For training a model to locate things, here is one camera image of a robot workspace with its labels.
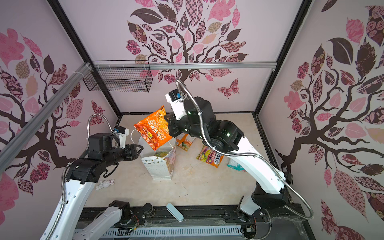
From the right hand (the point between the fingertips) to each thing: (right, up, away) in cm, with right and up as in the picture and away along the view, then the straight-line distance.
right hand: (165, 114), depth 53 cm
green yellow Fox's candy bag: (-11, -21, +36) cm, 44 cm away
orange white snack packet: (+4, -14, +45) cm, 47 cm away
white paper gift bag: (-6, -22, +17) cm, 28 cm away
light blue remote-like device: (+3, -49, +17) cm, 52 cm away
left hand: (-16, -16, +16) cm, 27 cm away
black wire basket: (-39, +29, +41) cm, 64 cm away
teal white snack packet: (+34, -28, +37) cm, 57 cm away
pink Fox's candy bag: (+19, -23, +41) cm, 50 cm away
